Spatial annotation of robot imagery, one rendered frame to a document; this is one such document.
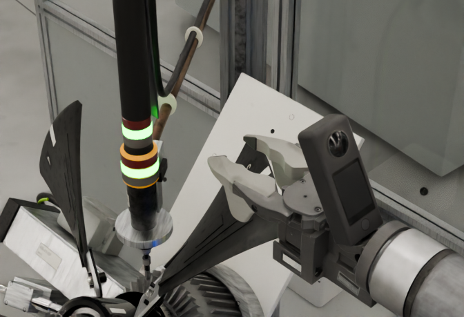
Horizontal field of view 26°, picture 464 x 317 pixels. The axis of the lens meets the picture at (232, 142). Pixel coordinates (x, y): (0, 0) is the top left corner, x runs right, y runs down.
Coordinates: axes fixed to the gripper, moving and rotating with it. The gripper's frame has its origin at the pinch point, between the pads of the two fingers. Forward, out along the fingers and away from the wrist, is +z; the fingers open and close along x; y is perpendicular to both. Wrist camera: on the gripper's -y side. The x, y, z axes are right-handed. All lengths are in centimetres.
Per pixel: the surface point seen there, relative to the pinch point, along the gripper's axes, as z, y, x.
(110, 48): 114, 70, 70
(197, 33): 32.3, 11.0, 24.6
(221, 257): 11.1, 28.7, 8.5
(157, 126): 20.3, 11.4, 6.7
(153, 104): 15.6, 3.7, 2.4
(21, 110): 231, 168, 110
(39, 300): 46, 57, 1
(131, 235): 15.0, 19.9, -2.8
